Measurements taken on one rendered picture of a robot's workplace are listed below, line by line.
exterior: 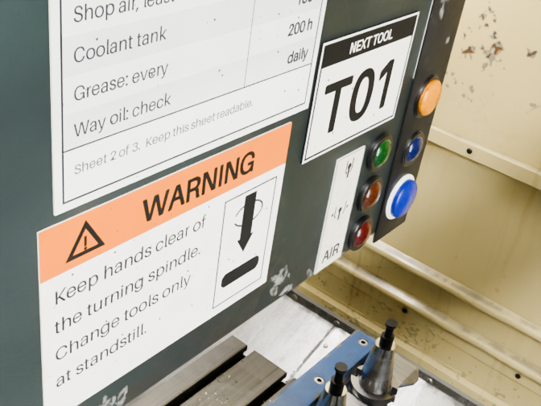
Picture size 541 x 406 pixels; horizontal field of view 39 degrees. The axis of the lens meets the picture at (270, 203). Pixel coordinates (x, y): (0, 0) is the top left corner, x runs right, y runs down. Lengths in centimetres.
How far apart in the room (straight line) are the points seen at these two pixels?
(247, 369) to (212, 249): 109
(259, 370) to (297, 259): 101
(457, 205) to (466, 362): 33
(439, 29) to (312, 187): 14
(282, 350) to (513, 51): 79
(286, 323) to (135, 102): 141
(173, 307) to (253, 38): 14
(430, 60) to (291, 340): 122
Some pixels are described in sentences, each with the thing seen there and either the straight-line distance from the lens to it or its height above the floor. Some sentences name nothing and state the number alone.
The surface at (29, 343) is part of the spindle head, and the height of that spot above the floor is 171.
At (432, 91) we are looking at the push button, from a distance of 52.
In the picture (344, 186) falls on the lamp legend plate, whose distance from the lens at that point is 47.
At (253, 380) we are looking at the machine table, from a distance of 145.
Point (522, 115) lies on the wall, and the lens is 129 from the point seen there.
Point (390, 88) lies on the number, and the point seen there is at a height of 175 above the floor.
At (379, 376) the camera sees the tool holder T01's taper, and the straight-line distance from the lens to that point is 100.
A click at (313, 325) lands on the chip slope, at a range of 168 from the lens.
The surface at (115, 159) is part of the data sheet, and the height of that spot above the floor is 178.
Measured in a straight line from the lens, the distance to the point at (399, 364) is 108.
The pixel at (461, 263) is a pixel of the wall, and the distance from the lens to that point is 144.
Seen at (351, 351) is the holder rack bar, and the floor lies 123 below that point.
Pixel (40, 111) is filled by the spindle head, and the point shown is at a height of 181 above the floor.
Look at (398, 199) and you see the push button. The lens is 54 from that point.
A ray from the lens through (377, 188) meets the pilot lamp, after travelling 51.
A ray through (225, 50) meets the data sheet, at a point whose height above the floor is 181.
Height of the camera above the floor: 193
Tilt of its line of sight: 32 degrees down
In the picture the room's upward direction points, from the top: 9 degrees clockwise
